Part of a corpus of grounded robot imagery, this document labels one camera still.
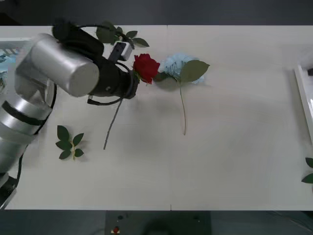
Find green leaves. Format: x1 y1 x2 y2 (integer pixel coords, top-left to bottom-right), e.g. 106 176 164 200
301 157 313 184

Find dark robot torso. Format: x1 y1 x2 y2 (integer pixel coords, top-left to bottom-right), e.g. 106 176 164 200
105 210 212 235

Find pale blue flower with stem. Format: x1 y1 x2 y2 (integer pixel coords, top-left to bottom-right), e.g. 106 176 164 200
156 52 211 136

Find pale grey left wrist camera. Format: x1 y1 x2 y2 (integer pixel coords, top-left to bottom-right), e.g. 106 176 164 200
109 41 135 62

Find shallow white box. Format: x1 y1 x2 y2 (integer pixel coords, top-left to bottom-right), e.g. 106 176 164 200
293 62 313 147

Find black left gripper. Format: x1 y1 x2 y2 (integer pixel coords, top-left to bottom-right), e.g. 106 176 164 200
113 61 138 100

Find large green leafy twig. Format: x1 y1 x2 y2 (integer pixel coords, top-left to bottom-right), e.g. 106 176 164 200
95 21 150 48

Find small green leafy twig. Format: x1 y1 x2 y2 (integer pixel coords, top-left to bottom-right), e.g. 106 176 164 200
55 125 85 161

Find black left wrist camera cable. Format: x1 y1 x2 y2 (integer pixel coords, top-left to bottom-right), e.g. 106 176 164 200
87 61 137 106

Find red rose with stem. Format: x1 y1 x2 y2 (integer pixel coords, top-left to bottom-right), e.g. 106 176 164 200
103 53 161 150

